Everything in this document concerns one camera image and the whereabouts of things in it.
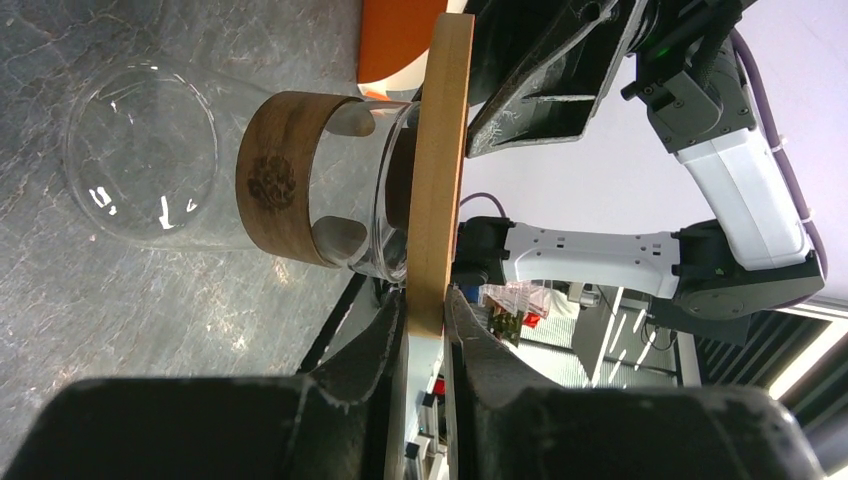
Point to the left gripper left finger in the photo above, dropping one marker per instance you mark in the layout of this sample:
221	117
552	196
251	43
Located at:
367	357

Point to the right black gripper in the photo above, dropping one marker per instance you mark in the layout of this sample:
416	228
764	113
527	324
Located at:
541	68

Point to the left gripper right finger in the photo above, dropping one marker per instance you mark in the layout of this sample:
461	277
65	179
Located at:
495	375

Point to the round wooden dripper stand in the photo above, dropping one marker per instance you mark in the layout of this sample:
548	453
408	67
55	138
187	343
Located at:
436	179

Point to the clear glass carafe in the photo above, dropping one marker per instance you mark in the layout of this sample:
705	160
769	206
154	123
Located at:
173	157

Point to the white coffee filter stack holder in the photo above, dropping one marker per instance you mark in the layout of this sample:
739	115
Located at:
395	36

